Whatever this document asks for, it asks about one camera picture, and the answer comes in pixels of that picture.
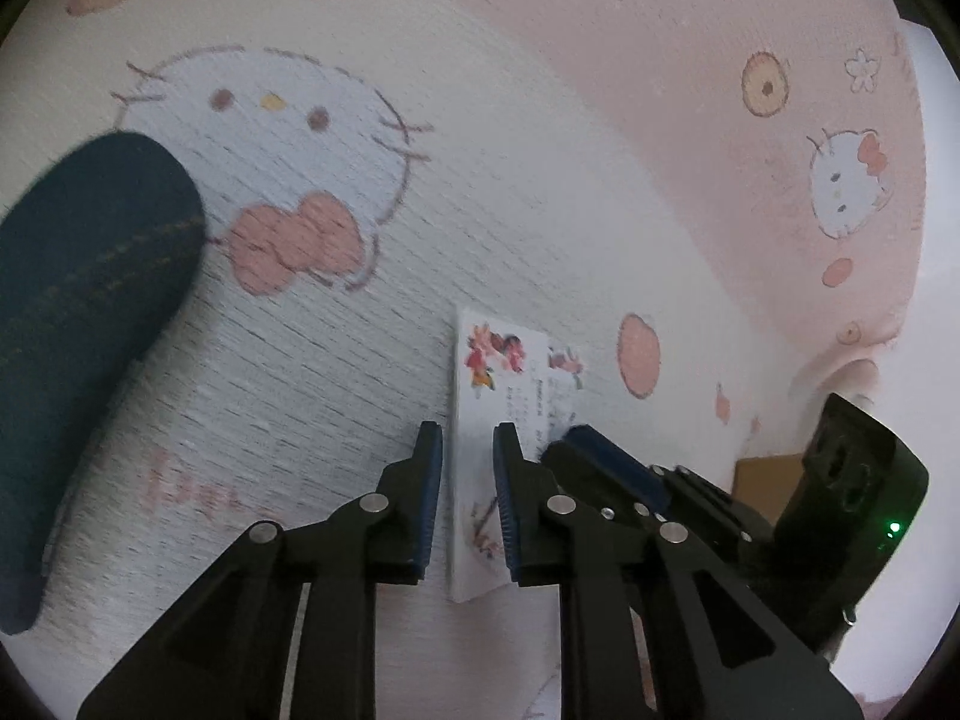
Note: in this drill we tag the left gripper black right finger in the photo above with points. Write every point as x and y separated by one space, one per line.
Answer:
654 624

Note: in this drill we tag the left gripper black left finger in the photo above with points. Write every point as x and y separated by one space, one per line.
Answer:
283 624

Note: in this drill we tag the white floral card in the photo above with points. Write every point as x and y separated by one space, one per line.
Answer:
500 375

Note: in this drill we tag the dark denim jeans leg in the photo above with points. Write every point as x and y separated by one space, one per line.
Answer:
97 257

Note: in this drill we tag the pink Hello Kitty blanket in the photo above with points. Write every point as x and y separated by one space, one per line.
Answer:
715 204

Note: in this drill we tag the brown cardboard box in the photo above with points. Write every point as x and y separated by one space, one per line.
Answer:
767 483

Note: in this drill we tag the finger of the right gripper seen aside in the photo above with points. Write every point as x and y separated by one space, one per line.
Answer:
591 468

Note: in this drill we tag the colourful sticker packet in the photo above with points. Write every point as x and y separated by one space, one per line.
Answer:
565 381

